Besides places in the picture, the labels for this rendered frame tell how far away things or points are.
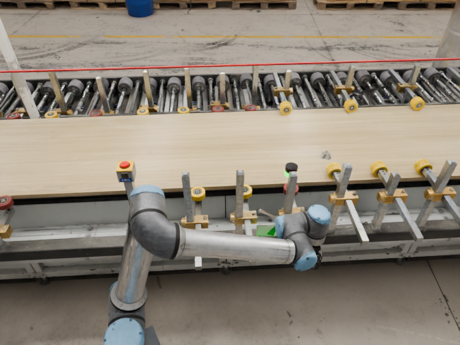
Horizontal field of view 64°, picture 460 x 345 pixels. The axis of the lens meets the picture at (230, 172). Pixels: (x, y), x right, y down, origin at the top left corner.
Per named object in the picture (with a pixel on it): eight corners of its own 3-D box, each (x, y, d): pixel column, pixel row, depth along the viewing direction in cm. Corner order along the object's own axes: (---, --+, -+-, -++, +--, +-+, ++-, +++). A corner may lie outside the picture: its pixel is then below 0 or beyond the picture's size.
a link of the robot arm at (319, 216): (303, 204, 147) (326, 200, 148) (299, 224, 155) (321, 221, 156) (312, 222, 140) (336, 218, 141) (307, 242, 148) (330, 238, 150)
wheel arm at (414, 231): (422, 241, 166) (425, 237, 163) (414, 242, 166) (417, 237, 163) (380, 169, 203) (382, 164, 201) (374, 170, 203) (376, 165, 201)
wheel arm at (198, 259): (202, 271, 170) (201, 265, 167) (194, 271, 170) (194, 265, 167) (201, 202, 202) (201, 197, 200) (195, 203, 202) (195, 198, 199)
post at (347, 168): (333, 233, 200) (352, 166, 168) (327, 233, 199) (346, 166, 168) (331, 228, 202) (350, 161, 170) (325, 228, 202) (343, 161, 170)
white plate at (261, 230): (303, 235, 198) (306, 223, 191) (255, 237, 196) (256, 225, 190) (303, 234, 198) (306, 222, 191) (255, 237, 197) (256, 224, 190)
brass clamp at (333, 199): (356, 205, 184) (359, 198, 181) (330, 207, 183) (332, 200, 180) (352, 196, 189) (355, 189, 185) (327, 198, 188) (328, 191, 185)
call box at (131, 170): (135, 183, 164) (131, 170, 159) (118, 183, 163) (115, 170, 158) (136, 172, 169) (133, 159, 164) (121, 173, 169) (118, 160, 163)
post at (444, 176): (422, 229, 202) (458, 163, 171) (416, 229, 202) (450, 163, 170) (419, 224, 205) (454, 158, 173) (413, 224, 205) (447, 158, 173)
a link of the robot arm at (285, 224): (283, 233, 137) (313, 228, 139) (273, 211, 145) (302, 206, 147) (280, 248, 143) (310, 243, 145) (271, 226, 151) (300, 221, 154)
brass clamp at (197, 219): (208, 229, 189) (207, 222, 185) (182, 231, 188) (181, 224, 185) (208, 220, 193) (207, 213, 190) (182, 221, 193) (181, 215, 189)
